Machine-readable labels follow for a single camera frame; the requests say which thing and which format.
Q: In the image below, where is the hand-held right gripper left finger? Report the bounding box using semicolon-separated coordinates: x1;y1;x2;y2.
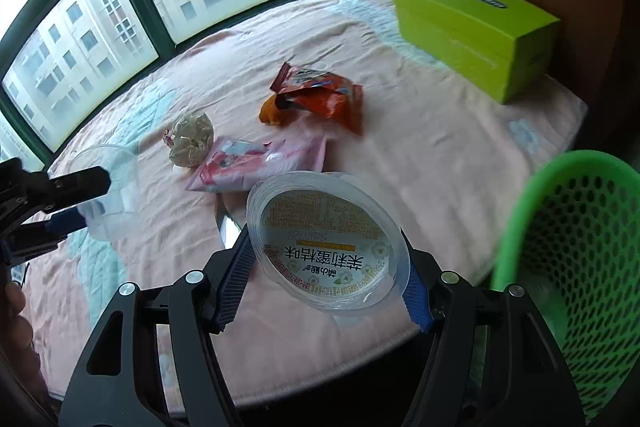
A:
59;227;258;427

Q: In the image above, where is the green mesh plastic basket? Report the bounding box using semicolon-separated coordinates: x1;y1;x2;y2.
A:
490;150;640;423

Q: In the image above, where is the wrapper ball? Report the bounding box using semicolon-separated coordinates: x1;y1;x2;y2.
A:
162;113;216;168

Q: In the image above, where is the round clear labelled plastic container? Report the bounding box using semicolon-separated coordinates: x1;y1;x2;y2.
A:
246;171;413;318

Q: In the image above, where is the person's left hand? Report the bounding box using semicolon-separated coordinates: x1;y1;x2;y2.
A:
0;282;43;388

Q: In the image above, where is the pink snack wrapper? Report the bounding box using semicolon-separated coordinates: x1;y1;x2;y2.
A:
185;137;328;194

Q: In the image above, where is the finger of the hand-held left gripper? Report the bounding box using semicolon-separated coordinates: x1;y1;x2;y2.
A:
42;166;112;210
20;209;87;253

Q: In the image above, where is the clear plastic cup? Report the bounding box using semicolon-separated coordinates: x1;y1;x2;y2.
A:
70;145;143;240

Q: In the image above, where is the green cardboard box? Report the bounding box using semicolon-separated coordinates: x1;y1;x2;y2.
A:
390;0;561;104

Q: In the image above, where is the green window frame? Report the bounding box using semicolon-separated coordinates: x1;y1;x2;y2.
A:
0;0;401;168

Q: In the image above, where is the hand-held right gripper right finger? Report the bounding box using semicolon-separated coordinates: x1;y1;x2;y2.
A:
397;231;586;427

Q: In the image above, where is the red snack wrapper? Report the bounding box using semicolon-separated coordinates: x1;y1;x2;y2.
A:
259;62;365;136

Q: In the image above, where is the pink printed blanket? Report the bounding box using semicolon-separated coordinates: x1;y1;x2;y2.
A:
20;0;588;400

